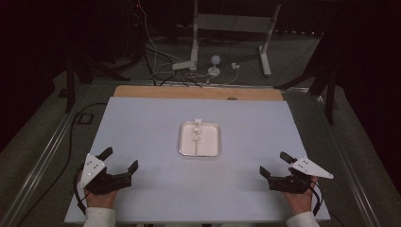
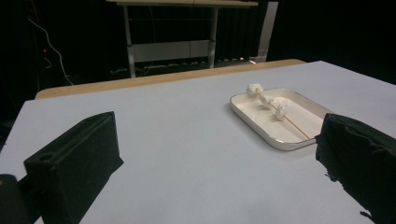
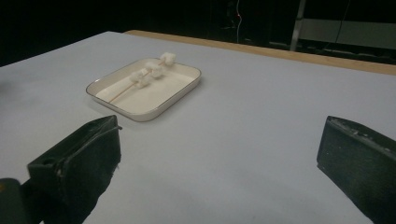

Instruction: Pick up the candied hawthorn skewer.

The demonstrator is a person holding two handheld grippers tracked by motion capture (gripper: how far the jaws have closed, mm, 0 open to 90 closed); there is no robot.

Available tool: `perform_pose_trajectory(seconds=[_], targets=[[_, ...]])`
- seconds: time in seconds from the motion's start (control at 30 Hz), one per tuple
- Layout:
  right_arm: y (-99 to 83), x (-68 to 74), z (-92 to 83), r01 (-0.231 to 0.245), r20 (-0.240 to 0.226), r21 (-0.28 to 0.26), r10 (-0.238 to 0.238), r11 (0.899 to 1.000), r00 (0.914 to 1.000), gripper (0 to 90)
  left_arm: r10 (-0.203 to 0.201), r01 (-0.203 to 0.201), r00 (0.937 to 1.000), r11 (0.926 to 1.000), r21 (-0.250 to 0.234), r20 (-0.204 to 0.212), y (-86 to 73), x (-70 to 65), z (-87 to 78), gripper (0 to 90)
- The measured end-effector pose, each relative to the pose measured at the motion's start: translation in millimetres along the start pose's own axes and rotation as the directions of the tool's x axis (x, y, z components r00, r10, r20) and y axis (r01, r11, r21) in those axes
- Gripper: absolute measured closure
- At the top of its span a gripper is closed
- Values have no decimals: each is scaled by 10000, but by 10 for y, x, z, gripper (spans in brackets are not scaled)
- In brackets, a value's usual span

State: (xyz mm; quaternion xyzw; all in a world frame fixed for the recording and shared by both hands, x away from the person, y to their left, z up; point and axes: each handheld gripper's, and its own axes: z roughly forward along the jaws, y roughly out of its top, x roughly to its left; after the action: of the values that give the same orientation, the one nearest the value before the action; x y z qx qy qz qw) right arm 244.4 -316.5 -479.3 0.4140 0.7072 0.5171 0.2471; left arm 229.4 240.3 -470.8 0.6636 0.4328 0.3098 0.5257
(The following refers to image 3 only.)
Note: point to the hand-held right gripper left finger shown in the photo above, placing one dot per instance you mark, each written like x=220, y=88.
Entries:
x=81, y=161

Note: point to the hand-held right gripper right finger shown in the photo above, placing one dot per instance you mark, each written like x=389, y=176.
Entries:
x=358, y=168

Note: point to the white rectangular tray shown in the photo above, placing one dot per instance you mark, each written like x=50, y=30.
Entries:
x=155, y=96

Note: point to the pale blue table mat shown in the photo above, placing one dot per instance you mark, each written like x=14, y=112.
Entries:
x=249, y=124

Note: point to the white metal stand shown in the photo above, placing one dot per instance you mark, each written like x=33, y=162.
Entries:
x=342, y=32

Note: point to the wooden table board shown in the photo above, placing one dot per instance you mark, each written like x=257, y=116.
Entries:
x=280, y=53

